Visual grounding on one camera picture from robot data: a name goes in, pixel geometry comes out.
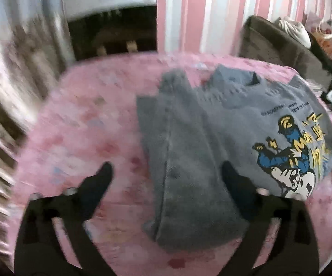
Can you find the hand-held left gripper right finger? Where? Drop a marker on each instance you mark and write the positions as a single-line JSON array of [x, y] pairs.
[[230, 178]]

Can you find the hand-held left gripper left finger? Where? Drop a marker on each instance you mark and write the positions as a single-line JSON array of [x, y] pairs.
[[104, 178]]

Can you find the grey denim jacket cartoon print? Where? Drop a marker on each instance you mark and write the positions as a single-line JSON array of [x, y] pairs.
[[188, 149]]

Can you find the pink patterned bed sheet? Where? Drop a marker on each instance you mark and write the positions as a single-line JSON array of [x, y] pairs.
[[82, 135]]

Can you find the wooden chair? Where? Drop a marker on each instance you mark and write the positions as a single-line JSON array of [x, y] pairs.
[[131, 46]]

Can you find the floral patterned curtain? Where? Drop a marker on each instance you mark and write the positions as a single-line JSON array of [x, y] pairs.
[[13, 72]]

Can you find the orange patterned bag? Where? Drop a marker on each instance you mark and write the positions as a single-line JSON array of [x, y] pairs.
[[326, 38]]

